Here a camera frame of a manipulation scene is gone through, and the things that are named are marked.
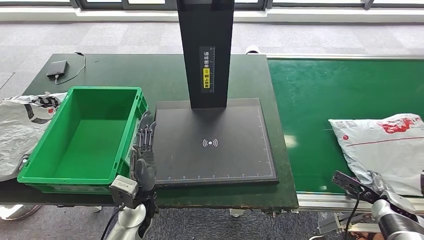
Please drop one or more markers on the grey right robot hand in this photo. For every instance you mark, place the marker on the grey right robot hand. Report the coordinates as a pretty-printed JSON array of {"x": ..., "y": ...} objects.
[{"x": 381, "y": 185}]

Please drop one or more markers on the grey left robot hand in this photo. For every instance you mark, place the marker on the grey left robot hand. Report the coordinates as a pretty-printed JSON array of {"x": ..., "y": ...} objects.
[{"x": 144, "y": 159}]

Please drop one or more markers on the large grey plastic parcel bag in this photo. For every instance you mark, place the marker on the large grey plastic parcel bag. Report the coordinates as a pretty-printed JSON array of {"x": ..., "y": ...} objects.
[{"x": 391, "y": 149}]

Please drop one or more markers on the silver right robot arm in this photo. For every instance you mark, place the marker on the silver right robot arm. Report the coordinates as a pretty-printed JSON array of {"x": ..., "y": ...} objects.
[{"x": 397, "y": 225}]

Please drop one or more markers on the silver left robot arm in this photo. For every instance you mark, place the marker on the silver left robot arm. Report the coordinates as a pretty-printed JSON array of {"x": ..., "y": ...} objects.
[{"x": 129, "y": 222}]

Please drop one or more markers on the black inbound scanner machine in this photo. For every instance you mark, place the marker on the black inbound scanner machine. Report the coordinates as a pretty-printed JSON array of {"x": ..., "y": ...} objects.
[{"x": 212, "y": 162}]

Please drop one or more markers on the green conveyor belt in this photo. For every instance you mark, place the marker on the green conveyor belt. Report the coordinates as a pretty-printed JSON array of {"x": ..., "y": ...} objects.
[{"x": 308, "y": 99}]

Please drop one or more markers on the white parcel bag black print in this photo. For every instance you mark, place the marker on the white parcel bag black print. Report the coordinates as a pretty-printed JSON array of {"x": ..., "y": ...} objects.
[{"x": 16, "y": 132}]

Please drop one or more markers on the person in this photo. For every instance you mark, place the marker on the person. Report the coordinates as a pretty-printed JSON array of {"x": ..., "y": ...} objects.
[{"x": 362, "y": 237}]

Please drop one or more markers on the green plastic crate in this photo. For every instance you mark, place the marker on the green plastic crate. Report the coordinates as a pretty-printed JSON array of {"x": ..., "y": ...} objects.
[{"x": 86, "y": 145}]

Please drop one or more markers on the white table foot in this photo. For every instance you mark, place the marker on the white table foot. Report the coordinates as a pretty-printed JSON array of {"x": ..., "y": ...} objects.
[
  {"x": 237, "y": 213},
  {"x": 97, "y": 209}
]

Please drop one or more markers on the black yellow label sticker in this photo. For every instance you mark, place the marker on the black yellow label sticker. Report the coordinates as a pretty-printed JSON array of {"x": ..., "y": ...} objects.
[{"x": 206, "y": 78}]

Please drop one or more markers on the black power bank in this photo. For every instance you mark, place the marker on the black power bank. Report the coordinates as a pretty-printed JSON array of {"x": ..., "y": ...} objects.
[{"x": 57, "y": 69}]

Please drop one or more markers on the round chrome base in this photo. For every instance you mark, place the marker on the round chrome base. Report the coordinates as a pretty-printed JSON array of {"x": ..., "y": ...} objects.
[{"x": 16, "y": 212}]

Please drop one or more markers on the white round object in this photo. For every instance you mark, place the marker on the white round object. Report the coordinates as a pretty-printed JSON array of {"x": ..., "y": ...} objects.
[{"x": 252, "y": 49}]

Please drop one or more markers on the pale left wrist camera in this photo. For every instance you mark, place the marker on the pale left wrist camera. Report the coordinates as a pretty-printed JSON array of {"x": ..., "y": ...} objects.
[{"x": 123, "y": 190}]

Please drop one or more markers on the aluminium conveyor frame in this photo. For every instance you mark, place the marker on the aluminium conveyor frame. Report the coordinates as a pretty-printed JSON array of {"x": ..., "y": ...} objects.
[{"x": 314, "y": 200}]

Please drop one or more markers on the dark window frame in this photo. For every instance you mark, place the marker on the dark window frame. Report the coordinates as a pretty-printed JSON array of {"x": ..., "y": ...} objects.
[{"x": 79, "y": 4}]

